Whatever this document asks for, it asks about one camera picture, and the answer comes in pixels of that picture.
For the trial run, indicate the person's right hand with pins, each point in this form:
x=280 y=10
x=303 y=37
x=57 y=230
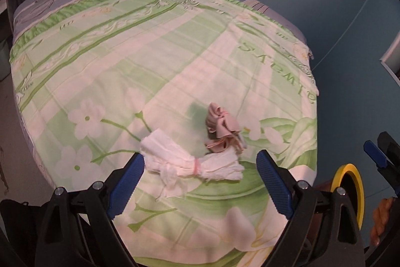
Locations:
x=382 y=217

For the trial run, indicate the green floral blanket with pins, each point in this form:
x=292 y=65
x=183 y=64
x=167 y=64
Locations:
x=125 y=66

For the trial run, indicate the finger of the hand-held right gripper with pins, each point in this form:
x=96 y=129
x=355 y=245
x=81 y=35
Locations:
x=395 y=184
x=373 y=152

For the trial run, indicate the person's black clothing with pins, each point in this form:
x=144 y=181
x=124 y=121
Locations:
x=18 y=223

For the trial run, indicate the pink cloth bundle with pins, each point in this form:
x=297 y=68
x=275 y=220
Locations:
x=222 y=123

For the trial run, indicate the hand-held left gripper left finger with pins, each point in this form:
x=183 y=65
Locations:
x=126 y=185

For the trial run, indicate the black trash bin yellow rim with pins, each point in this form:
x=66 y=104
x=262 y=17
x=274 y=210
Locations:
x=350 y=168

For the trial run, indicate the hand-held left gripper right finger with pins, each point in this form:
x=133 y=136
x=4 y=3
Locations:
x=275 y=184

